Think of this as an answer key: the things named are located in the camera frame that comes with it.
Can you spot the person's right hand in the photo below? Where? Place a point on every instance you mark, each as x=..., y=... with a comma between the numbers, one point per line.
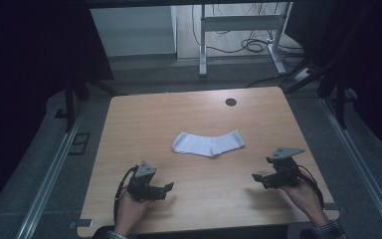
x=306, y=199

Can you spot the black stand legs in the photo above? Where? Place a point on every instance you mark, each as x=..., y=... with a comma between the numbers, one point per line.
x=341, y=106
x=69, y=106

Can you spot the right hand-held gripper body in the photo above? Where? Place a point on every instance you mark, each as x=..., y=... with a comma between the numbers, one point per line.
x=285, y=169

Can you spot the white wall panel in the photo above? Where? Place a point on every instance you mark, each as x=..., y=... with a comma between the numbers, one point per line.
x=132, y=31

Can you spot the white sock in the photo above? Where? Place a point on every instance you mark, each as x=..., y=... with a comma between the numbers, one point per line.
x=209, y=144

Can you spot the black round table grommet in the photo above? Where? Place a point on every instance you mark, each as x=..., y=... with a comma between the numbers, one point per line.
x=231, y=102

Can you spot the aluminium floor rail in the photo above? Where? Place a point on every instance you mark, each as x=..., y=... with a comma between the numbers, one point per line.
x=361, y=166
x=51, y=176

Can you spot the person's left hand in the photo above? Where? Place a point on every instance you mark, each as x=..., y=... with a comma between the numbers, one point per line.
x=127, y=209

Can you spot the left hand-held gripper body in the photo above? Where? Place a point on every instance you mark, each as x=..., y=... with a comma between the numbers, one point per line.
x=141, y=181

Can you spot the dark curtain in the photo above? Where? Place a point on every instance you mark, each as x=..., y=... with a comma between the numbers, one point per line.
x=374, y=59
x=23, y=66

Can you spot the white metal desk frame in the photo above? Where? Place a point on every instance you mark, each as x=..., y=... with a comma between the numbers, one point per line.
x=238, y=22

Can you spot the white power strip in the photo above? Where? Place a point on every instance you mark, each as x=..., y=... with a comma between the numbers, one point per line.
x=302, y=74

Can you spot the grey tape strip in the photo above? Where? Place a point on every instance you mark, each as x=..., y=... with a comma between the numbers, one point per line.
x=81, y=223

